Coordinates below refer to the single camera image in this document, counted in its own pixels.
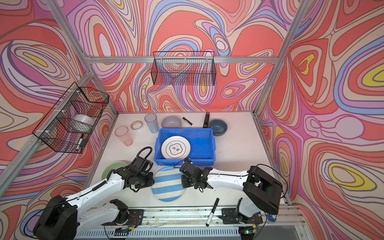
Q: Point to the black wire basket on left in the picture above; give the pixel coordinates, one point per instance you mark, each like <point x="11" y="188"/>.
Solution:
<point x="80" y="110"/>

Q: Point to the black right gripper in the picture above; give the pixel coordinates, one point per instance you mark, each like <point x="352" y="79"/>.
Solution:
<point x="185" y="184"/>

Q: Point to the marker in left basket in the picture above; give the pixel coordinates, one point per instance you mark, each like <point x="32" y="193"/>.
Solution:
<point x="79" y="145"/>

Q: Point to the black marker on front rail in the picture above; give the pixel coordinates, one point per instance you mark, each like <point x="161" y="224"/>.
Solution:
<point x="212" y="212"/>

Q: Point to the black flashlight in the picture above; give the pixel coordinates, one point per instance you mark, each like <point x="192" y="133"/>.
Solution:
<point x="206" y="120"/>

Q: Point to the black wire basket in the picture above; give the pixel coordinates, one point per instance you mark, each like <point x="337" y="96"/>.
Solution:
<point x="80" y="110"/>
<point x="184" y="68"/>

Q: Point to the pink translucent plastic cup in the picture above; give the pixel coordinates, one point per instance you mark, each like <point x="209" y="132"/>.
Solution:
<point x="124" y="135"/>

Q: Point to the blue plastic bin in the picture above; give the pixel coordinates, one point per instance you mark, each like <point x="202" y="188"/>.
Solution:
<point x="202" y="143"/>

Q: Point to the blue white striped plate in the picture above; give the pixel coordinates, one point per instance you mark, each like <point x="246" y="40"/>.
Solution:
<point x="168" y="184"/>

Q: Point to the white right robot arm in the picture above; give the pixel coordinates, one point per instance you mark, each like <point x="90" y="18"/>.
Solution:
<point x="263" y="191"/>

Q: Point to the grey ceramic bowl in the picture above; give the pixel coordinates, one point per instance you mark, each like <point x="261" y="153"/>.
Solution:
<point x="171" y="122"/>

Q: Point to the roll of double-sided tape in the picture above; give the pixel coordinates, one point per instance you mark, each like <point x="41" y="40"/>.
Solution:
<point x="136" y="125"/>

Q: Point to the clear tape roll in basket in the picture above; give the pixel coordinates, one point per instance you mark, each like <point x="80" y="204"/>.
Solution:
<point x="82" y="123"/>

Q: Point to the dark teal bowl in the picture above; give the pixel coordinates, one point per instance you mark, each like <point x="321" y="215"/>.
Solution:
<point x="218" y="126"/>

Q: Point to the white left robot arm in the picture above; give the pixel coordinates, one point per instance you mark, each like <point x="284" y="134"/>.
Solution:
<point x="65" y="218"/>

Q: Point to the blue handheld device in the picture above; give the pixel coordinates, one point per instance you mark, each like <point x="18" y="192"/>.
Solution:
<point x="271" y="218"/>

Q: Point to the light green bowl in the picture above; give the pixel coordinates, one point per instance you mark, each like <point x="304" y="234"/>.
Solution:
<point x="112" y="166"/>

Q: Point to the blue frosted plastic cup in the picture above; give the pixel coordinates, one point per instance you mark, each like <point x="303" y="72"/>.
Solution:
<point x="152" y="122"/>

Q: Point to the black wire basket on back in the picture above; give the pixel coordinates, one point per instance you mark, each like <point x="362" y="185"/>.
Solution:
<point x="184" y="68"/>

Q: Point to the aluminium front rail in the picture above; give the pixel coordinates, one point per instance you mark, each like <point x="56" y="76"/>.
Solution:
<point x="197" y="217"/>

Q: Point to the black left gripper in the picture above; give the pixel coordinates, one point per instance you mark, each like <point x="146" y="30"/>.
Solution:
<point x="150" y="182"/>

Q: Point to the white plate with green rings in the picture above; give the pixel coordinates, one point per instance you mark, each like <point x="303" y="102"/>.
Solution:
<point x="176" y="147"/>

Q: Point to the black marker near bowls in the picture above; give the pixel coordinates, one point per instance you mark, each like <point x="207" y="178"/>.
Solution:
<point x="186" y="120"/>

